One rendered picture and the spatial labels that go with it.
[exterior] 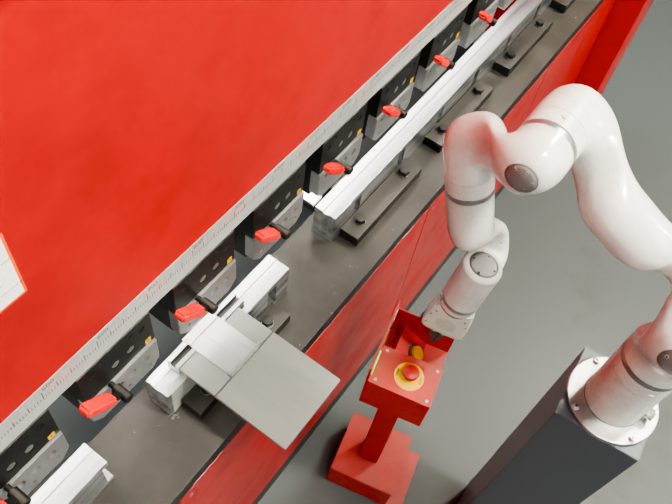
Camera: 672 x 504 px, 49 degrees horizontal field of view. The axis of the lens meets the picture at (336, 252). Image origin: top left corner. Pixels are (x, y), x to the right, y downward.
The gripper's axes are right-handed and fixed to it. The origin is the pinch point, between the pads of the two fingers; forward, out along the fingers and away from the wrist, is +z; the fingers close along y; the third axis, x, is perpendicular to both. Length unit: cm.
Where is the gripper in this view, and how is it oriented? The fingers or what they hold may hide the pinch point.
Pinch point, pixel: (436, 333)
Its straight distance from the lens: 176.3
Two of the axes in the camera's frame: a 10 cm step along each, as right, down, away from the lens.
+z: -1.9, 5.2, 8.3
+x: 3.7, -7.5, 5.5
